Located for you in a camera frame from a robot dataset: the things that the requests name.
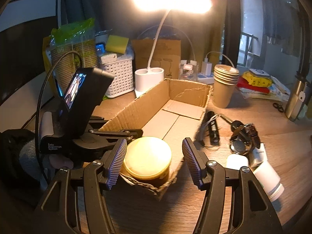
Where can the metal balcony railing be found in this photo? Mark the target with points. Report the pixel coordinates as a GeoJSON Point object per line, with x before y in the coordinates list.
{"type": "Point", "coordinates": [248, 46]}

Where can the black scissors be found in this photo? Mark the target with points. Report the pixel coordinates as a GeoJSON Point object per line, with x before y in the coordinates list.
{"type": "Point", "coordinates": [275, 105]}

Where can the hanging dark clothes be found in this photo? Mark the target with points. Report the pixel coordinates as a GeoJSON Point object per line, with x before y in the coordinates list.
{"type": "Point", "coordinates": [275, 17]}

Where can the red flat packet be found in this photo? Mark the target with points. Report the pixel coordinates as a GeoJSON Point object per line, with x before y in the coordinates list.
{"type": "Point", "coordinates": [243, 87]}

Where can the brown cardboard lamp packaging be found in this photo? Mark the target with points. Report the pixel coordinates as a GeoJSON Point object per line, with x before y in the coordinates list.
{"type": "Point", "coordinates": [168, 53]}

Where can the black car key with keys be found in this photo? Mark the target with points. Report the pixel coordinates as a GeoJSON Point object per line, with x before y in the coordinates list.
{"type": "Point", "coordinates": [236, 126]}

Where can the black flashlight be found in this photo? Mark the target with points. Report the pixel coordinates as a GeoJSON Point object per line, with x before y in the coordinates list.
{"type": "Point", "coordinates": [212, 128]}

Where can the yellow-green sponge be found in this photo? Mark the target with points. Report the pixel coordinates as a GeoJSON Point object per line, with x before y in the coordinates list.
{"type": "Point", "coordinates": [117, 44]}

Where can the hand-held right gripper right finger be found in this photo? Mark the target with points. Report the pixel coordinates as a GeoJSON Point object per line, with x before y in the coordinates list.
{"type": "Point", "coordinates": [192, 163]}

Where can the small clear sticker packets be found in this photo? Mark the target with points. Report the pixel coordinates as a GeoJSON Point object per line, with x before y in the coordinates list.
{"type": "Point", "coordinates": [187, 68]}

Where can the yellow-lid round jar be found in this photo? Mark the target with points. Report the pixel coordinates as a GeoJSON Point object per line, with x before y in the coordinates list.
{"type": "Point", "coordinates": [146, 156]}

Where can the person's left hand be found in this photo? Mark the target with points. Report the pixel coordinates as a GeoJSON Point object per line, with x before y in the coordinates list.
{"type": "Point", "coordinates": [59, 161]}

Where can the white desk lamp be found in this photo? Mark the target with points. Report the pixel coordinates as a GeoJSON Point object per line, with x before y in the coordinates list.
{"type": "Point", "coordinates": [148, 78]}

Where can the stack of brown paper cups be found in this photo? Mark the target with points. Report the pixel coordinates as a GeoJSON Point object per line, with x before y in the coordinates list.
{"type": "Point", "coordinates": [223, 90]}

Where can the white paper packets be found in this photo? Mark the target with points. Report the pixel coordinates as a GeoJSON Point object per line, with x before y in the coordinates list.
{"type": "Point", "coordinates": [277, 90]}

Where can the white power strip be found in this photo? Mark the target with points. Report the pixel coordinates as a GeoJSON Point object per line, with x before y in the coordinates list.
{"type": "Point", "coordinates": [203, 78]}

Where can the white tissue pack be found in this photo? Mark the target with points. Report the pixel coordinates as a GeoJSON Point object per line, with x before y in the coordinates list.
{"type": "Point", "coordinates": [108, 58]}

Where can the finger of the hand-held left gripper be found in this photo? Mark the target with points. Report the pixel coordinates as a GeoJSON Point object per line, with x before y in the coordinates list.
{"type": "Point", "coordinates": [97, 119]}
{"type": "Point", "coordinates": [114, 134]}

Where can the white flat packet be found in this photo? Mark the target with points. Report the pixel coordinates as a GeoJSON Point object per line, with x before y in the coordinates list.
{"type": "Point", "coordinates": [259, 73]}

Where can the white pill bottle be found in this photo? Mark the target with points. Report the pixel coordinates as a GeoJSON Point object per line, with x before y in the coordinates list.
{"type": "Point", "coordinates": [265, 178]}

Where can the cardboard box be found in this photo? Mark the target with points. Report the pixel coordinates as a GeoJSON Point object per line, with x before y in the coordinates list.
{"type": "Point", "coordinates": [170, 117]}

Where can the steel thermos bottle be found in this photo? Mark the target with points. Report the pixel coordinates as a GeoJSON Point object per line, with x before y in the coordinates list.
{"type": "Point", "coordinates": [293, 102]}

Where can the white plastic woven basket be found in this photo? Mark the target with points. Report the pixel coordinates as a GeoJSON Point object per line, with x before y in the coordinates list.
{"type": "Point", "coordinates": [119, 75]}

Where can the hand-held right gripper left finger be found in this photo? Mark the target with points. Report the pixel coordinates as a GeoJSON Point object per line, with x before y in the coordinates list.
{"type": "Point", "coordinates": [118, 165]}

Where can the green bag of paper cups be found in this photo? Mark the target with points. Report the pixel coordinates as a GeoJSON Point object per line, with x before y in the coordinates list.
{"type": "Point", "coordinates": [70, 53]}

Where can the yellow packet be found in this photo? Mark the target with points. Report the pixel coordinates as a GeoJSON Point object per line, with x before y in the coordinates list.
{"type": "Point", "coordinates": [256, 81]}

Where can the white USB charger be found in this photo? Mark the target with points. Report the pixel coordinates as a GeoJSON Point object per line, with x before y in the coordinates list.
{"type": "Point", "coordinates": [207, 68]}

